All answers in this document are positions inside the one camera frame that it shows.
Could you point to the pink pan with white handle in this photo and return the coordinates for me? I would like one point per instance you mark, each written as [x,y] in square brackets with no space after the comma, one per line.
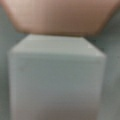
[55,73]

